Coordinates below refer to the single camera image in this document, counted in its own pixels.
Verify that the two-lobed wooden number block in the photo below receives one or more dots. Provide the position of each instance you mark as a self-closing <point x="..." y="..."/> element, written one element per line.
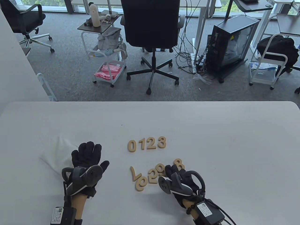
<point x="164" y="144"/>

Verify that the black chrome-base office chair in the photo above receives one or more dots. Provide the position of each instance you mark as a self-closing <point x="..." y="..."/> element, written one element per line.
<point x="25" y="21"/>

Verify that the black high-back office chair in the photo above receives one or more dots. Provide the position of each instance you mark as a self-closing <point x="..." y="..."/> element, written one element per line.
<point x="151" y="23"/>

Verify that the white handheld device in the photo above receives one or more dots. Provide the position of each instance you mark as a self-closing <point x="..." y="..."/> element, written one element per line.
<point x="106" y="17"/>

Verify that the flat white box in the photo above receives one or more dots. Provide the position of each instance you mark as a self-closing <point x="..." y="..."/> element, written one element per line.
<point x="111" y="13"/>

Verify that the straight wooden number block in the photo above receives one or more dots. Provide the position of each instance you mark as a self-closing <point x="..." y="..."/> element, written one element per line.
<point x="142" y="145"/>

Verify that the small black gadget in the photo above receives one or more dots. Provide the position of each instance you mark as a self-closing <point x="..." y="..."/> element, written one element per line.
<point x="88" y="22"/>

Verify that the black computer tower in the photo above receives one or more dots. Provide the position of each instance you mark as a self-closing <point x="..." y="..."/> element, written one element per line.
<point x="232" y="44"/>

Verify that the black bag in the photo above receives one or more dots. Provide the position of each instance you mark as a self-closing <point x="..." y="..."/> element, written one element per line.
<point x="276" y="46"/>

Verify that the grey handheld tracking controller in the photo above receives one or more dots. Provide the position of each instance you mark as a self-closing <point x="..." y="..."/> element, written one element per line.
<point x="92" y="174"/>
<point x="180" y="188"/>

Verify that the white rolling cart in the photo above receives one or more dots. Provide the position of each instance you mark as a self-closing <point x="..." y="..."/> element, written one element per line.
<point x="262" y="75"/>

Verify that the person's left forearm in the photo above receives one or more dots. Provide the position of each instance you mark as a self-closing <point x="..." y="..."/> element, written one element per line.
<point x="78" y="205"/>

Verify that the pile of wooden number blocks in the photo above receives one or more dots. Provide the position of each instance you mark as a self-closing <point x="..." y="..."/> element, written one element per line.
<point x="140" y="185"/>

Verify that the black wrist sensor box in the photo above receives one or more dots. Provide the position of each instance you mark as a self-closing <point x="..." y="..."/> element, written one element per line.
<point x="63" y="215"/>
<point x="208" y="211"/>

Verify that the grey backpack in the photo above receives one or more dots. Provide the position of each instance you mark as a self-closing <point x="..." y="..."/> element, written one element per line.
<point x="109" y="38"/>

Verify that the dark-topped white-frame desk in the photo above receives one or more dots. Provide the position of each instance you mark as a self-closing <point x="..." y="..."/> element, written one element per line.
<point x="288" y="23"/>

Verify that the hooked curvy wooden number block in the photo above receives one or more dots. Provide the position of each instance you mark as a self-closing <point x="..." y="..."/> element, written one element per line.
<point x="151" y="148"/>

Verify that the black standing desk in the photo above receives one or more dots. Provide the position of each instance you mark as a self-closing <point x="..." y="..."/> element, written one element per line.
<point x="255" y="5"/>

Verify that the person's right hand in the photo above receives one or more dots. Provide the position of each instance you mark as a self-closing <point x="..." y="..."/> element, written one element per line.
<point x="178" y="171"/>

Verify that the person's left hand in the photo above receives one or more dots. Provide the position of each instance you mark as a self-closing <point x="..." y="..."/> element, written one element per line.
<point x="88" y="152"/>

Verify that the light blue pouch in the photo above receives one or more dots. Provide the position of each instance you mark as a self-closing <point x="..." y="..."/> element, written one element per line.
<point x="103" y="53"/>

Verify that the clear plastic wrapper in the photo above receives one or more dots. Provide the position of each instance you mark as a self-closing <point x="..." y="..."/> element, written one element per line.
<point x="202" y="79"/>

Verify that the person's right forearm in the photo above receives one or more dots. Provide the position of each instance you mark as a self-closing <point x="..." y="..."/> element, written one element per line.
<point x="186" y="202"/>

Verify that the white cart with dark top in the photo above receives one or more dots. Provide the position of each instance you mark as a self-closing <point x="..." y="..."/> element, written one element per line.
<point x="98" y="28"/>

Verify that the pink folded cloths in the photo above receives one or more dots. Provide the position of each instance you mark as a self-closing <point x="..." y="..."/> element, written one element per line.
<point x="107" y="71"/>

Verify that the white metal rack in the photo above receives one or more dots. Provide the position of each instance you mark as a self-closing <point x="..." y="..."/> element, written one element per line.
<point x="45" y="85"/>

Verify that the cream cylindrical device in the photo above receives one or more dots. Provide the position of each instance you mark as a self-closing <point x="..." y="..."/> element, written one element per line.
<point x="95" y="15"/>

